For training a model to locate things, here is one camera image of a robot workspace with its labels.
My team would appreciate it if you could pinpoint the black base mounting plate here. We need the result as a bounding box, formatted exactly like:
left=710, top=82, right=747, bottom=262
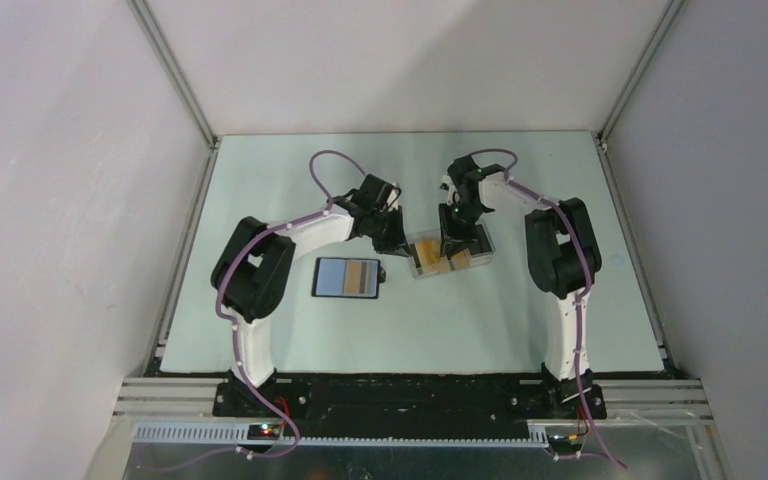
left=212, top=372, right=607, bottom=441

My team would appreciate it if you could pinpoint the aluminium frame post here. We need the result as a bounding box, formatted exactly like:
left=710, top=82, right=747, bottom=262
left=125, top=0, right=220, bottom=148
left=595, top=0, right=687, bottom=144

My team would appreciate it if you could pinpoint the right aluminium frame post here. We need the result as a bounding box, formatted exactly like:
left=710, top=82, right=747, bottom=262
left=595, top=0, right=687, bottom=144

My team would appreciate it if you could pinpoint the black card holder wallet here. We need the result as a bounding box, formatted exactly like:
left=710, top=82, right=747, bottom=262
left=311, top=257, right=387, bottom=300

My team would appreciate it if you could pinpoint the controller board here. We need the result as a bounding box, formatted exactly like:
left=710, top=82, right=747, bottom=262
left=246, top=423, right=284, bottom=442
left=546, top=433, right=588, bottom=461

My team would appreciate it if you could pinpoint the clear plastic card tray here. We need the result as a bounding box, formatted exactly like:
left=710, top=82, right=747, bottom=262
left=406, top=223, right=497, bottom=281

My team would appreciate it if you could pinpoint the left aluminium frame post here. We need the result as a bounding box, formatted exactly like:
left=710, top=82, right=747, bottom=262
left=125, top=0, right=220, bottom=148

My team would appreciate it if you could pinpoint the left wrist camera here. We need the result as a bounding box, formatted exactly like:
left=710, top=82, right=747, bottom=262
left=384, top=183, right=402, bottom=212

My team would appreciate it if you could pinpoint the left controller board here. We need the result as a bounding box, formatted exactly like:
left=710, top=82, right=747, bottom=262
left=246, top=423, right=284, bottom=442

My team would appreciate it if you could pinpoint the black credit card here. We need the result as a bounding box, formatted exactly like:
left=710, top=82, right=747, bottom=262
left=469, top=224, right=494, bottom=257

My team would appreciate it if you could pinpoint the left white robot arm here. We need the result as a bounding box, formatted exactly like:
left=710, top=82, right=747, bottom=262
left=210, top=174, right=409, bottom=417

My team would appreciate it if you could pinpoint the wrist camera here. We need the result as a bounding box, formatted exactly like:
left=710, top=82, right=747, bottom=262
left=440, top=175, right=457, bottom=205
left=384, top=183, right=402, bottom=212

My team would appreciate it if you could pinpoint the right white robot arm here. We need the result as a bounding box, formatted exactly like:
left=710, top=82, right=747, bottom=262
left=438, top=153, right=602, bottom=418

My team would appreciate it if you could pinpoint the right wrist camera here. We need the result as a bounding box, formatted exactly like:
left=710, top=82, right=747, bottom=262
left=440, top=175, right=457, bottom=205

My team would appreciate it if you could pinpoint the right controller board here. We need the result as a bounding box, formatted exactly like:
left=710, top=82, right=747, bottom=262
left=546, top=433, right=588, bottom=461

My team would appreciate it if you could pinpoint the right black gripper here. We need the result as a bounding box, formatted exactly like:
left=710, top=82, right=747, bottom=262
left=439, top=200, right=487, bottom=258

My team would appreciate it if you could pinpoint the orange credit card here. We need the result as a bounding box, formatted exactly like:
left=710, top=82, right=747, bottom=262
left=343, top=259, right=377, bottom=297
left=410, top=238, right=471, bottom=276

